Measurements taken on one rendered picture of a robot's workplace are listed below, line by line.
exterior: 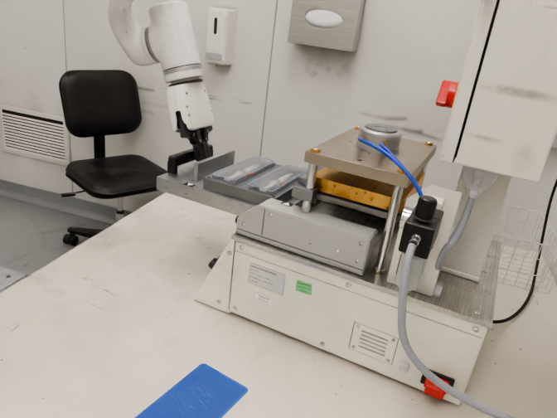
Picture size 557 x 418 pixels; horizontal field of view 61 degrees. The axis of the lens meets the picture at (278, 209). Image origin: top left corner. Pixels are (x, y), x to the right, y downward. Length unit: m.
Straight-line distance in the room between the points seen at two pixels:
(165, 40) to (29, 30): 2.15
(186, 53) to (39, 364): 0.64
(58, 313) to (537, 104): 0.87
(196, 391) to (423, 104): 1.82
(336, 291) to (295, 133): 1.68
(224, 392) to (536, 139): 0.59
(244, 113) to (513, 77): 1.93
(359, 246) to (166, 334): 0.39
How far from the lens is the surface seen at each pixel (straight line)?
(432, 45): 2.31
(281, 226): 0.83
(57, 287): 1.07
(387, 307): 0.81
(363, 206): 0.83
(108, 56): 2.85
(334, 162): 0.79
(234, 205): 0.93
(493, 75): 0.70
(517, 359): 1.08
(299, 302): 0.87
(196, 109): 1.05
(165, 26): 1.05
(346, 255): 0.80
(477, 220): 0.86
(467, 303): 0.82
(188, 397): 0.80
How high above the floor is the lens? 1.32
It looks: 22 degrees down
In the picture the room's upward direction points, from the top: 7 degrees clockwise
